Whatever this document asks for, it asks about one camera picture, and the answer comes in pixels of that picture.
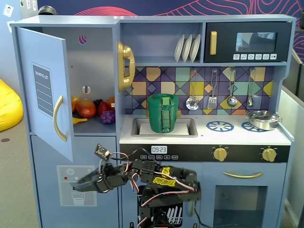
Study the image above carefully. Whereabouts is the white toy plate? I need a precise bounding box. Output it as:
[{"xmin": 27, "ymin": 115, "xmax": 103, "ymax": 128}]
[
  {"xmin": 190, "ymin": 34, "xmax": 201, "ymax": 63},
  {"xmin": 182, "ymin": 34, "xmax": 193, "ymax": 63},
  {"xmin": 174, "ymin": 34, "xmax": 185, "ymax": 63}
]

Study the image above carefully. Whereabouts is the yellow bean bag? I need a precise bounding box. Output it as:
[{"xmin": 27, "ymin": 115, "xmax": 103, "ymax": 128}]
[{"xmin": 0, "ymin": 78, "xmax": 24, "ymax": 133}]

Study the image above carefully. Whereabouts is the grey partition panel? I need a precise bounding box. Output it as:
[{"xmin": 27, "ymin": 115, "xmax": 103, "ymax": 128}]
[{"xmin": 277, "ymin": 48, "xmax": 304, "ymax": 228}]

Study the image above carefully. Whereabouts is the blue oven door gold handle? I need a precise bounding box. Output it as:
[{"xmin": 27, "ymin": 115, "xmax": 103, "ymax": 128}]
[{"xmin": 201, "ymin": 162, "xmax": 287, "ymax": 228}]

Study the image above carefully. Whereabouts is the toy microwave with gold handle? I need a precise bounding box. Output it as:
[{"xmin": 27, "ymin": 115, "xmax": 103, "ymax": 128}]
[{"xmin": 204, "ymin": 22, "xmax": 293, "ymax": 64}]

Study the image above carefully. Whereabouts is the red white black servo cable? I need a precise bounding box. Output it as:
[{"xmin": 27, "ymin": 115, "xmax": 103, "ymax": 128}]
[{"xmin": 98, "ymin": 152, "xmax": 199, "ymax": 214}]

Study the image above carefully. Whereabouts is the small wrist camera board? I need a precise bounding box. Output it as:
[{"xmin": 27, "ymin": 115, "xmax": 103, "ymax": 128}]
[{"xmin": 94, "ymin": 143, "xmax": 112, "ymax": 160}]

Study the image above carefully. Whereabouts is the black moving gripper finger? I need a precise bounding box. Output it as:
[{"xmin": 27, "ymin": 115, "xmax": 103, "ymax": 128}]
[{"xmin": 72, "ymin": 182, "xmax": 106, "ymax": 194}]

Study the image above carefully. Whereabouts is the metal skimmer spoon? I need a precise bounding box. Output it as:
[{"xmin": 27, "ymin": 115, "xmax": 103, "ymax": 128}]
[{"xmin": 186, "ymin": 68, "xmax": 200, "ymax": 111}]

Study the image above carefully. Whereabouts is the gold toy telephone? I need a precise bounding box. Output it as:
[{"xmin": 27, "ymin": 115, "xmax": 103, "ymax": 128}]
[{"xmin": 117, "ymin": 41, "xmax": 136, "ymax": 93}]

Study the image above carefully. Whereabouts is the blue toy kitchen unit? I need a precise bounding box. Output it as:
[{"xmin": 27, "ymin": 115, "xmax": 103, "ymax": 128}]
[{"xmin": 9, "ymin": 14, "xmax": 298, "ymax": 228}]

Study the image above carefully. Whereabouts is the metal ladle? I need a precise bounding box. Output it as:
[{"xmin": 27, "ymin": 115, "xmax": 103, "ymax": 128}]
[{"xmin": 227, "ymin": 68, "xmax": 238, "ymax": 107}]

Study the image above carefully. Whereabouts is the red toy fruit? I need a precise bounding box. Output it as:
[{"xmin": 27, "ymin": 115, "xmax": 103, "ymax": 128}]
[{"xmin": 97, "ymin": 101, "xmax": 112, "ymax": 117}]

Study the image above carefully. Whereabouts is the steel pot with lid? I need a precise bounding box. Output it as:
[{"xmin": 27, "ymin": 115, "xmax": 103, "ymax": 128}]
[{"xmin": 245, "ymin": 110, "xmax": 284, "ymax": 132}]

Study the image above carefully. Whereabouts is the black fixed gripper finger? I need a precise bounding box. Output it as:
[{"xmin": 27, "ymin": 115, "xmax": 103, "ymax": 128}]
[{"xmin": 76, "ymin": 165, "xmax": 107, "ymax": 188}]

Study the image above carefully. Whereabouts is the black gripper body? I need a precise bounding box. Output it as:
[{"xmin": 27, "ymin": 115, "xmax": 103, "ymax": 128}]
[{"xmin": 98, "ymin": 162, "xmax": 131, "ymax": 193}]

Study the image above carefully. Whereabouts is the gold stove knob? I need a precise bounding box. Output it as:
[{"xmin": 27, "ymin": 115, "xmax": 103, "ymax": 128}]
[
  {"xmin": 213, "ymin": 147, "xmax": 228, "ymax": 162},
  {"xmin": 262, "ymin": 147, "xmax": 277, "ymax": 163}
]

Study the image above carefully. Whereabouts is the metal slotted spatula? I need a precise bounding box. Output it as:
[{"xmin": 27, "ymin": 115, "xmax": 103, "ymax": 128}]
[{"xmin": 207, "ymin": 68, "xmax": 218, "ymax": 110}]

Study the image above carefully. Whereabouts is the silver round object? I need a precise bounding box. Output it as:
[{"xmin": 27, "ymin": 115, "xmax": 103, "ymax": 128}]
[{"xmin": 38, "ymin": 5, "xmax": 58, "ymax": 16}]

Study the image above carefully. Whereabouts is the blue cabinet door gold handle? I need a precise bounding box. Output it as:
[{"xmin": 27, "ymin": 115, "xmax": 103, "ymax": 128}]
[{"xmin": 16, "ymin": 27, "xmax": 74, "ymax": 163}]

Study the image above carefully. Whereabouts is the purple toy grape bunch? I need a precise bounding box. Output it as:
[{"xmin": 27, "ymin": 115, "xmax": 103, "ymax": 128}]
[{"xmin": 100, "ymin": 110, "xmax": 116, "ymax": 125}]

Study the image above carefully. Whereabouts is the grey toy sink basin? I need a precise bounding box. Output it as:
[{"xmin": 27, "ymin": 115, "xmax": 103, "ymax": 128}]
[{"xmin": 131, "ymin": 117, "xmax": 199, "ymax": 138}]

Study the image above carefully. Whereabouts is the orange red toy mango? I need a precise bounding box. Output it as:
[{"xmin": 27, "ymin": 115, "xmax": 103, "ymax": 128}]
[{"xmin": 76, "ymin": 98, "xmax": 97, "ymax": 118}]

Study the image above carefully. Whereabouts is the metal serving spoon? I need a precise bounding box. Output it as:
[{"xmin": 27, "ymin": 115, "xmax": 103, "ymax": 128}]
[{"xmin": 247, "ymin": 68, "xmax": 256, "ymax": 108}]

